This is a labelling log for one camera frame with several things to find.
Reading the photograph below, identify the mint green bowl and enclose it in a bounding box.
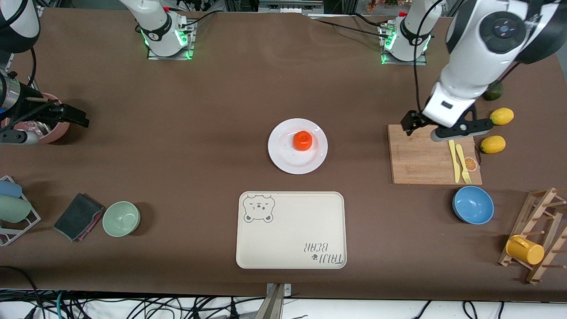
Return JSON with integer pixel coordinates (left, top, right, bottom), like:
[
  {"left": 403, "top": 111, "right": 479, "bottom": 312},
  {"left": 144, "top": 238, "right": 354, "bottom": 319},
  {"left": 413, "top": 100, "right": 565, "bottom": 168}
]
[{"left": 102, "top": 201, "right": 141, "bottom": 237}]

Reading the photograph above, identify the dark green avocado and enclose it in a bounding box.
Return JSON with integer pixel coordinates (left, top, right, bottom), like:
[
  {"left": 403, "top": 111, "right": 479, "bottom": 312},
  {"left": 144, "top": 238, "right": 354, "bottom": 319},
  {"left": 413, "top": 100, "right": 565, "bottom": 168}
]
[{"left": 483, "top": 82, "right": 504, "bottom": 101}]

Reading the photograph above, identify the pale green cup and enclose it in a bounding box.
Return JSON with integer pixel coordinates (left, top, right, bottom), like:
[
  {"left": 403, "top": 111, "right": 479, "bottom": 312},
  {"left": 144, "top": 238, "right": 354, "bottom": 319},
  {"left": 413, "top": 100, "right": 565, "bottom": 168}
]
[{"left": 0, "top": 195, "right": 32, "bottom": 223}]

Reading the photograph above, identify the yellow mug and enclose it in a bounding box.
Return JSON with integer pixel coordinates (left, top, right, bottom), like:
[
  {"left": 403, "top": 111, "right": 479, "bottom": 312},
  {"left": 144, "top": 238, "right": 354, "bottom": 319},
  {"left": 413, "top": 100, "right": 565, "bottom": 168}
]
[{"left": 505, "top": 234, "right": 545, "bottom": 265}]

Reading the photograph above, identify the dark grey folded cloth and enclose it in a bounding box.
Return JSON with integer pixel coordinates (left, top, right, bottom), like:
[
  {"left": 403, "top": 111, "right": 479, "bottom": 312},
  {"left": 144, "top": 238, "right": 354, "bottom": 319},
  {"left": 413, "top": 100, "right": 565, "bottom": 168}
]
[{"left": 53, "top": 193, "right": 105, "bottom": 242}]

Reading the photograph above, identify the tan camera stand post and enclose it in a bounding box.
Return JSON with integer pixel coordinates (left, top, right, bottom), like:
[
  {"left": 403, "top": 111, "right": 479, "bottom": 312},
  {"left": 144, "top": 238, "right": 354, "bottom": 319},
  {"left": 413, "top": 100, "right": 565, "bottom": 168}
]
[{"left": 255, "top": 284, "right": 286, "bottom": 319}]

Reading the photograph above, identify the white wire cup rack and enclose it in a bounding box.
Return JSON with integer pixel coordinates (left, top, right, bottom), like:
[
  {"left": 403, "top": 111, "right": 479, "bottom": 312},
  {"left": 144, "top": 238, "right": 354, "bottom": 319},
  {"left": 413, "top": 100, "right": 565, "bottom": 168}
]
[{"left": 0, "top": 175, "right": 41, "bottom": 247}]

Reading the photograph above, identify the white round plate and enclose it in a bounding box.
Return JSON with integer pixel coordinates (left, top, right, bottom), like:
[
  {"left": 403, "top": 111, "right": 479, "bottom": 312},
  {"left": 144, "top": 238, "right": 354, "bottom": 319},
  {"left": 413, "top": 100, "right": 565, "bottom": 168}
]
[{"left": 268, "top": 118, "right": 329, "bottom": 175}]

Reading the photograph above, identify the yellow plastic knife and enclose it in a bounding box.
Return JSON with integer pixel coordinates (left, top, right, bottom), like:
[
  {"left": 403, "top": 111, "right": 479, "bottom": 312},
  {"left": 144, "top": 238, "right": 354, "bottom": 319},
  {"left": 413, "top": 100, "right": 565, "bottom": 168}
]
[{"left": 448, "top": 139, "right": 461, "bottom": 183}]

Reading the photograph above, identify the pink bowl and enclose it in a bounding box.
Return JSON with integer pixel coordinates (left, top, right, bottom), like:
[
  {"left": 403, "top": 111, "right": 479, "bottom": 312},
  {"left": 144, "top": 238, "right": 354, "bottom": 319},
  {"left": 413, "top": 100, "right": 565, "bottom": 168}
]
[{"left": 4, "top": 92, "right": 71, "bottom": 144}]

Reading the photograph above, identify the orange mandarin fruit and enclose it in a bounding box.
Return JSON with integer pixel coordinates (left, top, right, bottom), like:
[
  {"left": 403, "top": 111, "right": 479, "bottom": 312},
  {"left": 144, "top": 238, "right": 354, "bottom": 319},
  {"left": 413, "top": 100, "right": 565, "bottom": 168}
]
[{"left": 293, "top": 130, "right": 313, "bottom": 152}]

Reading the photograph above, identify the black base cable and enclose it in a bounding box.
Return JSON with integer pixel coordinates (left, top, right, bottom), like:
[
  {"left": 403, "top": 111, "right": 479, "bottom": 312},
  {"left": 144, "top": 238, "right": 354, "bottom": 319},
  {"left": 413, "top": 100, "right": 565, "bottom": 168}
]
[
  {"left": 179, "top": 10, "right": 225, "bottom": 28},
  {"left": 352, "top": 13, "right": 392, "bottom": 27},
  {"left": 315, "top": 19, "right": 385, "bottom": 36}
]

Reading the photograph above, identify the yellow lemon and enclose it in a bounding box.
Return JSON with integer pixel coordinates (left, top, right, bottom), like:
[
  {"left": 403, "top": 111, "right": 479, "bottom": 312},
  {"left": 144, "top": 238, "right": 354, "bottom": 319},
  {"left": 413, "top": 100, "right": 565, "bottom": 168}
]
[
  {"left": 489, "top": 108, "right": 515, "bottom": 125},
  {"left": 480, "top": 136, "right": 506, "bottom": 154}
]

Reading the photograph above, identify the cream tray with bear print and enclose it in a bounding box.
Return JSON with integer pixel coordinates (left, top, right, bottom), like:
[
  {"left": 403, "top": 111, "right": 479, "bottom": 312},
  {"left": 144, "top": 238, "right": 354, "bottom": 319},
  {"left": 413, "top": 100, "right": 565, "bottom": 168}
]
[{"left": 236, "top": 191, "right": 347, "bottom": 270}]

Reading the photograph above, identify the blue bowl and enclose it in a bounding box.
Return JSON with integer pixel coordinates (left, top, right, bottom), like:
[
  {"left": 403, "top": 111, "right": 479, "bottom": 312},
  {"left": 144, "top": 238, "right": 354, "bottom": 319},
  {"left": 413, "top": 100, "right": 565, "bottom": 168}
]
[{"left": 452, "top": 186, "right": 495, "bottom": 225}]

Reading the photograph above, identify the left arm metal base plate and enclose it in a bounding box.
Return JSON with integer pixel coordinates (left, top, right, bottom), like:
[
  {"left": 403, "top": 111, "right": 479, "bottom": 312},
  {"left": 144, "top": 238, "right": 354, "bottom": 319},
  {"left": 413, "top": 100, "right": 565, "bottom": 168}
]
[{"left": 380, "top": 22, "right": 428, "bottom": 66}]

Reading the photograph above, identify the crinkled pink plastic film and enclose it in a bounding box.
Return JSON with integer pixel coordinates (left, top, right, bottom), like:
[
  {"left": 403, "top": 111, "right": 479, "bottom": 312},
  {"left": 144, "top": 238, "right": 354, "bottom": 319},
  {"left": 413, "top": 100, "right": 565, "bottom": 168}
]
[{"left": 14, "top": 120, "right": 43, "bottom": 137}]

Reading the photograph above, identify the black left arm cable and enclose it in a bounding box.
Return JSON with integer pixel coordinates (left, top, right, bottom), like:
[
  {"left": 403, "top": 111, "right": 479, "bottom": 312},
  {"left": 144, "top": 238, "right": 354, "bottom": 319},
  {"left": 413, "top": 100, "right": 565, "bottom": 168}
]
[{"left": 413, "top": 0, "right": 445, "bottom": 115}]

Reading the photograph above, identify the yellow plastic fork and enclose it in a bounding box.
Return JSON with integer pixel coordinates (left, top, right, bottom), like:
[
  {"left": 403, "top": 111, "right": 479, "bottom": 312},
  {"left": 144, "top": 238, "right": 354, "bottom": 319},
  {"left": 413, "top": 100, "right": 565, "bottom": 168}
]
[{"left": 455, "top": 144, "right": 472, "bottom": 185}]

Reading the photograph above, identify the wooden mug rack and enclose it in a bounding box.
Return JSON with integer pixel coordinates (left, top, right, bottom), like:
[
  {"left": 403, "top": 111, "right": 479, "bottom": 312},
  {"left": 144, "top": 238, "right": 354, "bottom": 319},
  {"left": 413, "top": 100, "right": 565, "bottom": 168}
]
[{"left": 497, "top": 187, "right": 567, "bottom": 285}]

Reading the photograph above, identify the metal table clamp bracket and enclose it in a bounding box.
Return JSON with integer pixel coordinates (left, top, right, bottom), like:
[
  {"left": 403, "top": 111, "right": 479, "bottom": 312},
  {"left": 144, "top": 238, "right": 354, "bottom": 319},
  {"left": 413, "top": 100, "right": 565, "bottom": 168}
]
[{"left": 266, "top": 283, "right": 292, "bottom": 297}]

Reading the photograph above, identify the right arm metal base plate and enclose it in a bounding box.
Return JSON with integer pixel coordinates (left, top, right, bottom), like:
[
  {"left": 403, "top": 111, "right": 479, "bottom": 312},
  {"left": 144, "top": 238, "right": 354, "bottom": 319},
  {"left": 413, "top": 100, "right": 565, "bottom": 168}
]
[{"left": 146, "top": 18, "right": 196, "bottom": 61}]

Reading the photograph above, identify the light blue cup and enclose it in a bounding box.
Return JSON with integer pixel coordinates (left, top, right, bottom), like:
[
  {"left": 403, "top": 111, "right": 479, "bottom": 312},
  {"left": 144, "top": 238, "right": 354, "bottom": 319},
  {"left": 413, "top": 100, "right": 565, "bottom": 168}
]
[{"left": 0, "top": 180, "right": 23, "bottom": 199}]

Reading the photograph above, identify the bamboo cutting board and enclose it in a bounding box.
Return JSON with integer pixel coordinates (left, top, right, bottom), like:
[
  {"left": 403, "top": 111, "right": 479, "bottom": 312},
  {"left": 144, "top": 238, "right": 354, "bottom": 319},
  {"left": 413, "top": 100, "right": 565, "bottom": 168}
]
[{"left": 388, "top": 124, "right": 483, "bottom": 186}]

